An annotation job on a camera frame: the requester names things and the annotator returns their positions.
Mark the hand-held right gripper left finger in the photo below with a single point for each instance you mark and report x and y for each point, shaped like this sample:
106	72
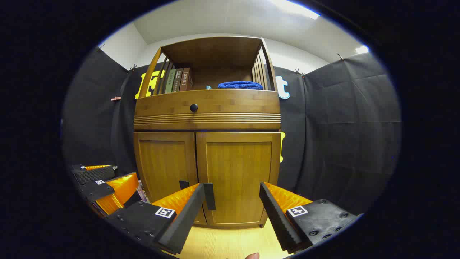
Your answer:
183	223

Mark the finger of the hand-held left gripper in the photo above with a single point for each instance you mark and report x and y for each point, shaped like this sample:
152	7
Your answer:
94	190
95	174

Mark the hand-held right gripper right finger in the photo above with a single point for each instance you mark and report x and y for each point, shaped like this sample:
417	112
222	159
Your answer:
276	219

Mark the wooden cabinet door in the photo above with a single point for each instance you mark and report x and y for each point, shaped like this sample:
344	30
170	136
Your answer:
237	169
161	162

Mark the wooden double-door shoe cabinet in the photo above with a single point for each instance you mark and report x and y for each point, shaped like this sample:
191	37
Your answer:
215	50

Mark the black backdrop cloth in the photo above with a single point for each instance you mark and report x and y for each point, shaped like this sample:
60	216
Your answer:
341	136

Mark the green book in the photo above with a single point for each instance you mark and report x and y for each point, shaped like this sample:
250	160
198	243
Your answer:
170	81

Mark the brown book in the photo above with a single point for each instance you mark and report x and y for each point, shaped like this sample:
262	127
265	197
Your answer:
185	79

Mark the blue folded towel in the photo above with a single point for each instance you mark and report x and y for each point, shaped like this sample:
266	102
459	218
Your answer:
240	85

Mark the ceiling light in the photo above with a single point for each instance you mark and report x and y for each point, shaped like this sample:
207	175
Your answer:
362	49

